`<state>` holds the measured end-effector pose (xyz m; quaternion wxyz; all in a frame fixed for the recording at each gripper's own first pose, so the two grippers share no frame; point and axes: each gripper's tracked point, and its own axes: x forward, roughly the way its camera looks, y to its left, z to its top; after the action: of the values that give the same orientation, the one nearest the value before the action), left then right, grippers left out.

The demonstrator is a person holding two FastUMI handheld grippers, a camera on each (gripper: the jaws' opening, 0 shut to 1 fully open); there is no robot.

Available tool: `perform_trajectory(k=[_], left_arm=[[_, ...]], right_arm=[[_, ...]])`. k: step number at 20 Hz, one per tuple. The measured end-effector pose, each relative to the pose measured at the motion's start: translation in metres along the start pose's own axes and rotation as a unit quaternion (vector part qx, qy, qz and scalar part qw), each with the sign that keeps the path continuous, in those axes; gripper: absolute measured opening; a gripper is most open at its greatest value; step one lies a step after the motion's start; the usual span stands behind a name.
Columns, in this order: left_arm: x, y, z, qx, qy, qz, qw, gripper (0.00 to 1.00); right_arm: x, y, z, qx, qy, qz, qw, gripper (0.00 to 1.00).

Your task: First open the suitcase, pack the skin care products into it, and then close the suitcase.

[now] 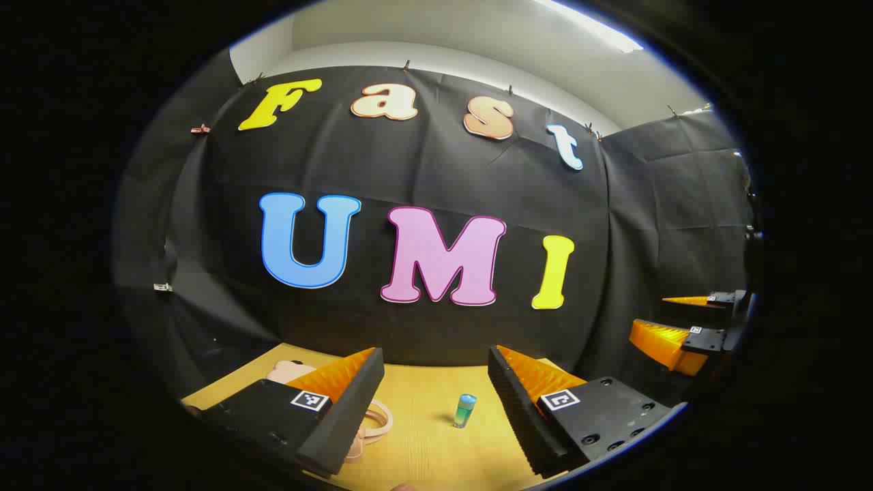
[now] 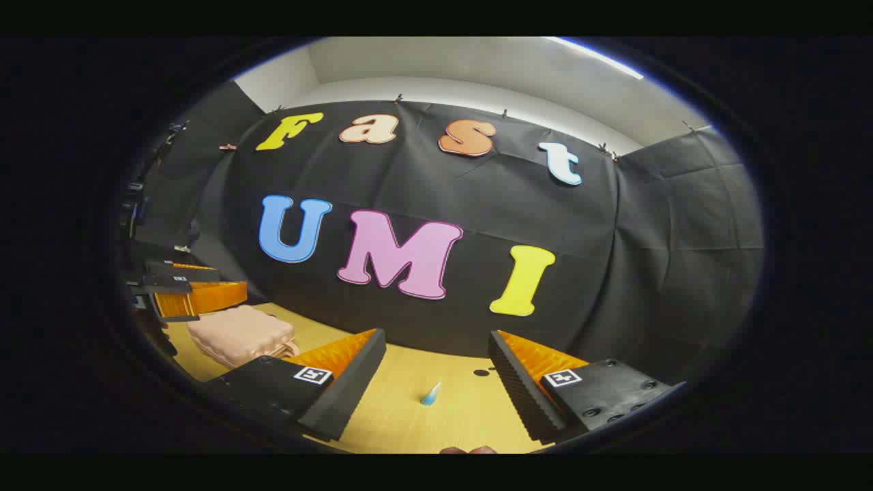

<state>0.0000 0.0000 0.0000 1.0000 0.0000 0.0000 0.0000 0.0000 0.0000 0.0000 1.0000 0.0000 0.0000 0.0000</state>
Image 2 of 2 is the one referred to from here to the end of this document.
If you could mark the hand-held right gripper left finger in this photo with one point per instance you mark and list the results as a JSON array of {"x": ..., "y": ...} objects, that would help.
[{"x": 354, "y": 382}]

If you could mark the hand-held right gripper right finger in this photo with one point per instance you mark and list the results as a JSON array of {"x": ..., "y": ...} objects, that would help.
[{"x": 518, "y": 389}]

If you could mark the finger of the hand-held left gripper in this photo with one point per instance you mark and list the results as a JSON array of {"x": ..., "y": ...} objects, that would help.
[
  {"x": 204, "y": 299},
  {"x": 184, "y": 274}
]

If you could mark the light blue skincare tube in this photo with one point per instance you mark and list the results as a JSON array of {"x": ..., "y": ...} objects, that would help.
[{"x": 430, "y": 397}]

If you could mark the black equipment stand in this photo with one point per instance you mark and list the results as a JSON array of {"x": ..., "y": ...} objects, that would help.
[{"x": 169, "y": 136}]

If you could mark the black backdrop cloth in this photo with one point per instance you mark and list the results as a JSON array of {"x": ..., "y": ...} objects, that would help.
[{"x": 477, "y": 204}]

